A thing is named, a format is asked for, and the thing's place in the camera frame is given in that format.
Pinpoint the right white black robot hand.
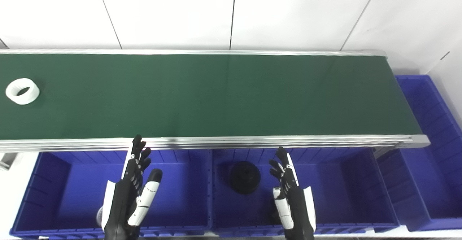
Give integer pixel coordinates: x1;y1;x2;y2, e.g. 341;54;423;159
269;146;316;240

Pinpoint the blue bin with black part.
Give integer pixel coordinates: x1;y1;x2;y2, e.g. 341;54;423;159
209;148;400;237

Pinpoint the green conveyor belt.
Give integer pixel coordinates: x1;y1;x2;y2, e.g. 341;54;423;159
0;54;423;140
0;49;431;153

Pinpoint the black round flanged part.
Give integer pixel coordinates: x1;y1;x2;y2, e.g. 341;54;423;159
229;161;261;195

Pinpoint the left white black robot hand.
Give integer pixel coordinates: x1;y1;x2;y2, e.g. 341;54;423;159
101;135;163;240

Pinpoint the grey conveyor support leg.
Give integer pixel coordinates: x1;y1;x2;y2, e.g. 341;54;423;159
0;153;18;171

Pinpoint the long blue plastic bin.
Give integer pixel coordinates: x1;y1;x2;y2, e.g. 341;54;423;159
377;75;462;232

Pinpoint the blue bin with white rings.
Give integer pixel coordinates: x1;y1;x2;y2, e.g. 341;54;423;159
10;149;213;239

